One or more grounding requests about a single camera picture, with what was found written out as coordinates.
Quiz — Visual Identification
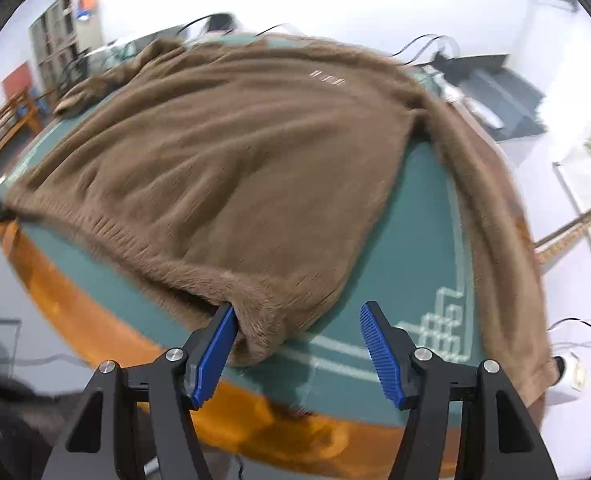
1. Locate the brown fleece sweater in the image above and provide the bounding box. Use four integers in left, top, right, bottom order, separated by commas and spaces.
4, 40, 558, 404

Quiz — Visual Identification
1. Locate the green table mat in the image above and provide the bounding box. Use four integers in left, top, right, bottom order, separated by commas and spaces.
0, 105, 484, 426

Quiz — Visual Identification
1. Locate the wooden chairs stack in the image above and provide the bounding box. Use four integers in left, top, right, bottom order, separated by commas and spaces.
0, 88, 43, 152

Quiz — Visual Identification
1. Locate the beige glass door cabinet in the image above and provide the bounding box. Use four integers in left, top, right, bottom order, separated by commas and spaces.
30, 0, 105, 92

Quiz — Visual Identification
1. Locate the white power strip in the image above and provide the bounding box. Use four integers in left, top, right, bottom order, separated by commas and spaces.
440, 80, 505, 131

